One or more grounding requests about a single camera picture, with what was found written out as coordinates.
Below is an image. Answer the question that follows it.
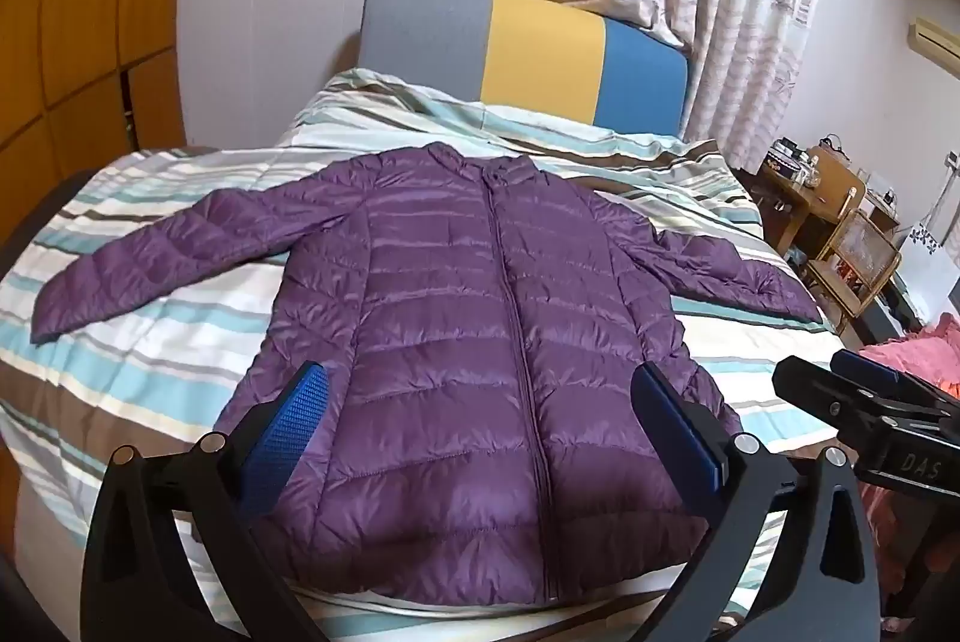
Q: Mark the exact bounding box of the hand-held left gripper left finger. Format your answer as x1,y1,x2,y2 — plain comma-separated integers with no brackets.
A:
81,361,331,642

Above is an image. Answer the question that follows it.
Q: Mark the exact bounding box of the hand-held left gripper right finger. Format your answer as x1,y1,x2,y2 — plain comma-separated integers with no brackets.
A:
632,362,882,642

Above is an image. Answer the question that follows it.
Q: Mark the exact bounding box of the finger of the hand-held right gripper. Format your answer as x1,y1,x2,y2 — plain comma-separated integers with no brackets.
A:
772,355,960,437
831,349,960,415

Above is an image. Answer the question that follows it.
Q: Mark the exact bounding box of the purple down jacket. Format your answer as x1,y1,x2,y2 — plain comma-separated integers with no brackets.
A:
30,143,826,609

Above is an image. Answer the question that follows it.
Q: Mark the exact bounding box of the pink cloth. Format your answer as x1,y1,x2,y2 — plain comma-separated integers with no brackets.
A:
859,314,960,642

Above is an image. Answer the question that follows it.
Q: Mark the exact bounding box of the white leaf print bag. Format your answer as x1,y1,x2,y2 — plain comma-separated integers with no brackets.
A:
892,222,960,335

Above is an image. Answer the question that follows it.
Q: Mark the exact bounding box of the striped bed blanket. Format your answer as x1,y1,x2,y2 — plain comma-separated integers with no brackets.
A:
0,68,848,642

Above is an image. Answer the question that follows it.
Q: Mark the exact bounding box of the wooden chair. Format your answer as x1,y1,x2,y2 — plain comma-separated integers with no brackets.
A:
806,147,871,268

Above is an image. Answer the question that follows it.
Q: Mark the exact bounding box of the wooden bedside table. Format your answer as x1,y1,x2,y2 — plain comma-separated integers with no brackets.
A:
750,138,826,257

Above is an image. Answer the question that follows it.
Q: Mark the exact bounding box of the grey yellow blue headboard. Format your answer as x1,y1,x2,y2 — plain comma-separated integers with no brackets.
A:
356,0,691,137

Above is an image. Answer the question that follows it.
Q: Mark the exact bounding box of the wall air conditioner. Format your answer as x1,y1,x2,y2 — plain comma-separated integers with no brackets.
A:
907,16,960,65

